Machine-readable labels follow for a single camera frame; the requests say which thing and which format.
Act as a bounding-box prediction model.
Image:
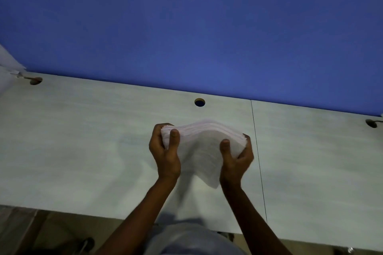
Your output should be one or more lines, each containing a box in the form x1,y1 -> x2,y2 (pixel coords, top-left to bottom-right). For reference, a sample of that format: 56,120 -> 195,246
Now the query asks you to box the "person's right forearm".
221,181 -> 292,255

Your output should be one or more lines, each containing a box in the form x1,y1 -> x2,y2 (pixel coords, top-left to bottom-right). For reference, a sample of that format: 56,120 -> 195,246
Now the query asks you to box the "person's light blue shirt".
144,223 -> 247,255

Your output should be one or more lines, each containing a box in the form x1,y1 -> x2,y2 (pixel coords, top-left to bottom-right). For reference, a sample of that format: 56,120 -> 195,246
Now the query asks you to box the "stack of white paper sheets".
161,119 -> 248,189

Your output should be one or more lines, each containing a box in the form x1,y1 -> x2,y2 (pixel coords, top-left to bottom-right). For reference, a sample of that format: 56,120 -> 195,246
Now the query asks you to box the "white paper sheet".
0,44 -> 27,97

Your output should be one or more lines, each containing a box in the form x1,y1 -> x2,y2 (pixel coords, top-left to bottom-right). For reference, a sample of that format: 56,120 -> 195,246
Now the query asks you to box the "person's right hand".
220,134 -> 254,189

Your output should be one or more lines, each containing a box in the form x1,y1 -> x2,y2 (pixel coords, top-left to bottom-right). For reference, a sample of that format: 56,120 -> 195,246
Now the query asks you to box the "grey cable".
12,73 -> 42,82

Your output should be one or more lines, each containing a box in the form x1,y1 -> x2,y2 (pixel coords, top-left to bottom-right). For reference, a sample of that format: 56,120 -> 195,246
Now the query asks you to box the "person's left forearm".
94,174 -> 180,255

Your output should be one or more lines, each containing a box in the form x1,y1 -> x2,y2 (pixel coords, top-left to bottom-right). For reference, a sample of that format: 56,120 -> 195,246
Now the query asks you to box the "person's left hand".
149,123 -> 181,181

